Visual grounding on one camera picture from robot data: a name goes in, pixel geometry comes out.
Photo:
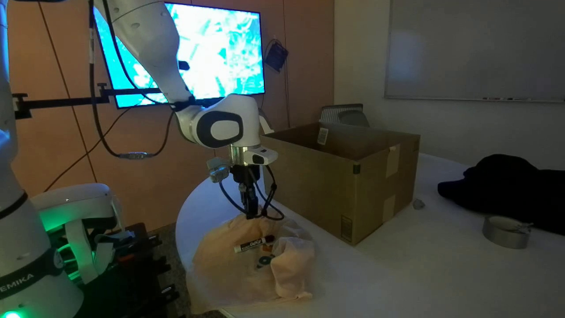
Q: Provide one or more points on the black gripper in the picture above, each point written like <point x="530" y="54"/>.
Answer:
<point x="244" y="168"/>

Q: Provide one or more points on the black marker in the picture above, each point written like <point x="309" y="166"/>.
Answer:
<point x="251" y="244"/>

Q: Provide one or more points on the beige cloth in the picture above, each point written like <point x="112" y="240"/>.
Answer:
<point x="279" y="270"/>

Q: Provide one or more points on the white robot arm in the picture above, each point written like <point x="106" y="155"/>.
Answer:
<point x="32" y="281"/>

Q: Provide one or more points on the open cardboard box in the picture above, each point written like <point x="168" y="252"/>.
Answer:
<point x="345" y="178"/>

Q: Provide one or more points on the small clear cap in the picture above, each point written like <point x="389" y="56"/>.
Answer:
<point x="419" y="203"/>

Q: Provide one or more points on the black garment on table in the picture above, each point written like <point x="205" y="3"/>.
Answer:
<point x="514" y="187"/>

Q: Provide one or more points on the grey tape roll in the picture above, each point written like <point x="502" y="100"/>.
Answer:
<point x="507" y="231"/>

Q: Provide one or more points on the black wall adapter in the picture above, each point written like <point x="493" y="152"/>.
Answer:
<point x="276" y="54"/>

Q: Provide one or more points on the wall mounted tv screen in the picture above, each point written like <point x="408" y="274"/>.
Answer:
<point x="221" y="53"/>

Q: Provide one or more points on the whiteboard on wall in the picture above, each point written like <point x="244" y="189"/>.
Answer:
<point x="477" y="49"/>

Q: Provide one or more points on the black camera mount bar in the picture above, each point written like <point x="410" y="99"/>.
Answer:
<point x="23" y="104"/>

